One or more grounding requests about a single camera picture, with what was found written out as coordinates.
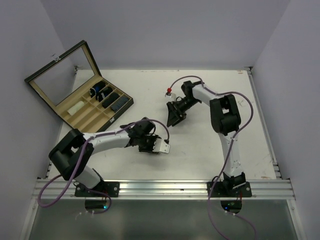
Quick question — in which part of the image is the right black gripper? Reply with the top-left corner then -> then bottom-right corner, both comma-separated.
166,97 -> 199,127

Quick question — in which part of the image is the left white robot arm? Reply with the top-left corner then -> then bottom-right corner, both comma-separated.
48,117 -> 163,197

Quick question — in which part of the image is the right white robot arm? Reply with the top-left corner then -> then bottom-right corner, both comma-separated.
166,81 -> 246,197

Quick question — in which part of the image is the black white rolled underwear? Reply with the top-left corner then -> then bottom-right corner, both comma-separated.
95,86 -> 113,102

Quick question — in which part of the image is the black blue rolled underwear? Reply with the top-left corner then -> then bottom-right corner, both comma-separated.
89,80 -> 106,98

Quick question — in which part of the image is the white rolled cloth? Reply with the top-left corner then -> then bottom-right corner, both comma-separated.
67,101 -> 85,116

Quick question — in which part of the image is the black compartment storage box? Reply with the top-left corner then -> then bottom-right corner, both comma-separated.
24,40 -> 134,133

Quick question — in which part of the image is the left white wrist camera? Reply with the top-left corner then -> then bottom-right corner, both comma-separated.
153,138 -> 171,154

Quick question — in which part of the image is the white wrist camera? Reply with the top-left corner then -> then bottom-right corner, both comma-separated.
164,87 -> 176,101
153,138 -> 171,154

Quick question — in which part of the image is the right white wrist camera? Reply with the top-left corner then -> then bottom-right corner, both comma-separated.
164,87 -> 176,101

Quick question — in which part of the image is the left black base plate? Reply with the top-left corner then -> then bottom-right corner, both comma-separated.
74,181 -> 120,198

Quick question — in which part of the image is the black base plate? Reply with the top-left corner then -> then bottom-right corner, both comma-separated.
74,181 -> 120,198
211,181 -> 253,198

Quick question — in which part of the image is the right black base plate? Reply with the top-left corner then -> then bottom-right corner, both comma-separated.
211,181 -> 253,198

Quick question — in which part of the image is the aluminium front rail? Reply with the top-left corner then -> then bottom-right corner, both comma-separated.
31,179 -> 295,201

